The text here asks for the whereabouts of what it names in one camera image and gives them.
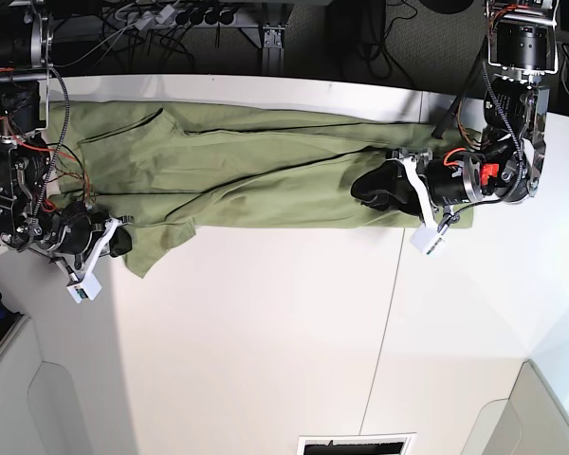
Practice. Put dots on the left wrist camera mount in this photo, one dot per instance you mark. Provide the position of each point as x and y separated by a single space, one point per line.
437 189

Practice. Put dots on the grey chair left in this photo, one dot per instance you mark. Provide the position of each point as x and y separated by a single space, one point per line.
40 411

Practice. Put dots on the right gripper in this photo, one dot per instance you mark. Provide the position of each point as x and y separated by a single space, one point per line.
120 244

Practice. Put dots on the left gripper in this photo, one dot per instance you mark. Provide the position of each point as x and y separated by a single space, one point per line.
386 189

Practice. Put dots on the green t-shirt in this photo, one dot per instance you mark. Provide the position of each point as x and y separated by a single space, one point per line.
174 167

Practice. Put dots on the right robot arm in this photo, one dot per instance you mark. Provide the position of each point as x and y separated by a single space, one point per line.
29 220

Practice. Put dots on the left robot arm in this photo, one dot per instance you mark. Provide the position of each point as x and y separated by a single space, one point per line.
505 163

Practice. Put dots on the grey chair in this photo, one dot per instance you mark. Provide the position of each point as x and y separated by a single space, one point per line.
531 420
40 411

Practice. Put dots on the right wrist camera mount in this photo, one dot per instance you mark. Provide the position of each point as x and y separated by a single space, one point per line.
92 265

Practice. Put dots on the black power strip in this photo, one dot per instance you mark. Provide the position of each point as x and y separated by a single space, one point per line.
206 14

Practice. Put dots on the aluminium table leg post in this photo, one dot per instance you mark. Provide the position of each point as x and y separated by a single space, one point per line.
273 51

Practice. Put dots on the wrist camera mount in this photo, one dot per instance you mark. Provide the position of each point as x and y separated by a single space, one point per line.
437 189
92 265

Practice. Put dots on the grey chair right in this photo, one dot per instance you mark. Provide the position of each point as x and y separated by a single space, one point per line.
531 420

